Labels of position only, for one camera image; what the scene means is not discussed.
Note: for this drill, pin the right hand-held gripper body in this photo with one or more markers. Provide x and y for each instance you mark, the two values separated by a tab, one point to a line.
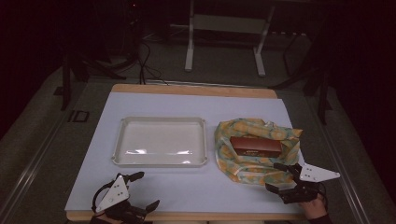
303	188

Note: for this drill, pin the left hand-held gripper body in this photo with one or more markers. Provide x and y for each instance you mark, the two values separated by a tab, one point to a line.
115	193

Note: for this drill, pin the yellow green patterned cloth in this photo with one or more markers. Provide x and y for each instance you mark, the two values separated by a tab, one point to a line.
252	172

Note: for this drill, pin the brown rectangular box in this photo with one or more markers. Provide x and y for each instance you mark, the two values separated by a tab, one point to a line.
256	146

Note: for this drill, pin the person's right hand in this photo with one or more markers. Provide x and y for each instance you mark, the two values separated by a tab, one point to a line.
313	207

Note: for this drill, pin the person's left hand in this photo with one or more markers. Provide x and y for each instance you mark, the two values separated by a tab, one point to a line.
101	219

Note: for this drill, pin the white plastic tray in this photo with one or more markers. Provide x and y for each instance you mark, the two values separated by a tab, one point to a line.
160	141

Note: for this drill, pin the white table mat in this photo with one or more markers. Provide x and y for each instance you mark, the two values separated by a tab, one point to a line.
193	186

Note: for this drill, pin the black tripod stand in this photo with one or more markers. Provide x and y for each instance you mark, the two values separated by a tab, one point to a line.
77	67
314	81

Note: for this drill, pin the white metal stand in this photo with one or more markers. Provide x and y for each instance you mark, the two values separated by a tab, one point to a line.
224	23

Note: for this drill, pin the black floor socket frame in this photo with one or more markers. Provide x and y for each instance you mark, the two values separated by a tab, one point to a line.
79	116

